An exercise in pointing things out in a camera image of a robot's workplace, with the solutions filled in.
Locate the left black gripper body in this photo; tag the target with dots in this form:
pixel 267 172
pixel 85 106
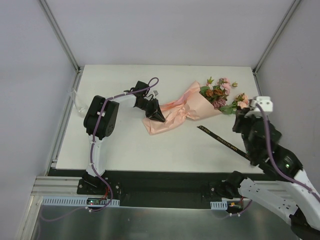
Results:
pixel 152 110

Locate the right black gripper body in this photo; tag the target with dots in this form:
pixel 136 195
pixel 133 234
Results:
pixel 241 120

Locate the pink wrapping paper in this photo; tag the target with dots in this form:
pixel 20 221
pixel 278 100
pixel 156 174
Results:
pixel 191 105

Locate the black ribbon gold lettering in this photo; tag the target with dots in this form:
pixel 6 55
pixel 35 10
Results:
pixel 223 142

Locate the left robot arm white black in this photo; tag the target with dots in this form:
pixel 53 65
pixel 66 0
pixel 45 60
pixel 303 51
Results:
pixel 100 122

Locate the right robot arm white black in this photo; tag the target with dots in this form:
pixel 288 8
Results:
pixel 282 166

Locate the clear glass vase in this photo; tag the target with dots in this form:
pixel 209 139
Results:
pixel 80 105

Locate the artificial flower bouquet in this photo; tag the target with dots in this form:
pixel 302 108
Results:
pixel 217 93

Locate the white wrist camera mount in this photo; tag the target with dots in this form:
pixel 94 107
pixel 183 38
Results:
pixel 260 106

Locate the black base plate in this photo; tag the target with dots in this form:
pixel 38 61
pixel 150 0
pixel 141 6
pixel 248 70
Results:
pixel 151 189

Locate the right white cable duct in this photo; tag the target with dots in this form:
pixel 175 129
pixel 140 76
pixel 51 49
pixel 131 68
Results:
pixel 219 205

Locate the white cable duct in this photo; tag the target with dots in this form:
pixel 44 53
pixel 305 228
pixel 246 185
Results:
pixel 71 201
pixel 219 205

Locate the left white cable duct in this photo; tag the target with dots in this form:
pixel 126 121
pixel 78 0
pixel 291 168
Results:
pixel 71 201

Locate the aluminium front rail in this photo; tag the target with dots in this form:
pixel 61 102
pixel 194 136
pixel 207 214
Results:
pixel 67 186

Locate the left aluminium corner post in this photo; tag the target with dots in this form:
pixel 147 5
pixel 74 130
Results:
pixel 59 34

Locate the aluminium corner post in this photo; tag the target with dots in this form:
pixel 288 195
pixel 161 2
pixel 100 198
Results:
pixel 277 34
pixel 59 34

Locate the right aluminium corner post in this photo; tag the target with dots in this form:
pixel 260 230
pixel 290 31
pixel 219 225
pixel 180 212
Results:
pixel 277 34

